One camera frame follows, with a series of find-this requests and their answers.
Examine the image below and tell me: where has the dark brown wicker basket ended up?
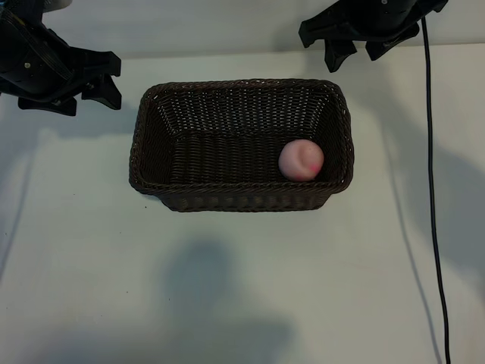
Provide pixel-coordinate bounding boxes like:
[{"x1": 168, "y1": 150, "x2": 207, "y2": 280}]
[{"x1": 127, "y1": 78, "x2": 356, "y2": 213}]

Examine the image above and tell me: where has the pink peach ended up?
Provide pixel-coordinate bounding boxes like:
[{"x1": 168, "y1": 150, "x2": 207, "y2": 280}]
[{"x1": 278, "y1": 139, "x2": 325, "y2": 182}]

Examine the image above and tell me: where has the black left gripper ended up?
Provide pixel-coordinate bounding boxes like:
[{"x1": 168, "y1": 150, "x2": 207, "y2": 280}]
[{"x1": 0, "y1": 0, "x2": 124, "y2": 117}]

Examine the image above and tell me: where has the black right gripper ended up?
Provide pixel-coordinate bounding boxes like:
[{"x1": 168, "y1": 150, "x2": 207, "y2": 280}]
[{"x1": 299, "y1": 0, "x2": 448, "y2": 74}]

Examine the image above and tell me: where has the black ribbed cable sleeve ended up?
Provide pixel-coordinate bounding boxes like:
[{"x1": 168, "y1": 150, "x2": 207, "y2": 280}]
[{"x1": 0, "y1": 5, "x2": 75, "y2": 83}]

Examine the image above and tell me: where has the thin black cable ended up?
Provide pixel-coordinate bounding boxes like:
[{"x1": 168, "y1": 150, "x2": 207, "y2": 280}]
[{"x1": 420, "y1": 17, "x2": 452, "y2": 364}]

